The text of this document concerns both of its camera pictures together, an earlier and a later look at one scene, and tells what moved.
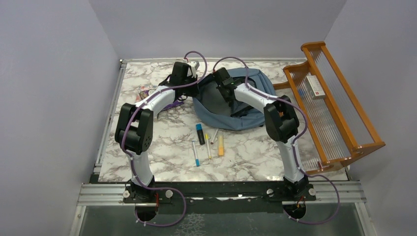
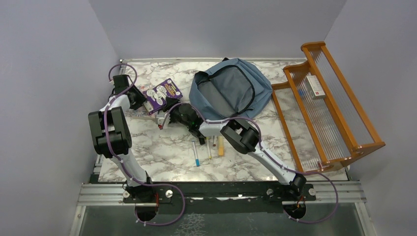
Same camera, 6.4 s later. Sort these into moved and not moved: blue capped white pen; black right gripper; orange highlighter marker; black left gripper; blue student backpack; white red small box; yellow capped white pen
Moved: blue student backpack; black right gripper; black left gripper
Not moved: white red small box; orange highlighter marker; yellow capped white pen; blue capped white pen
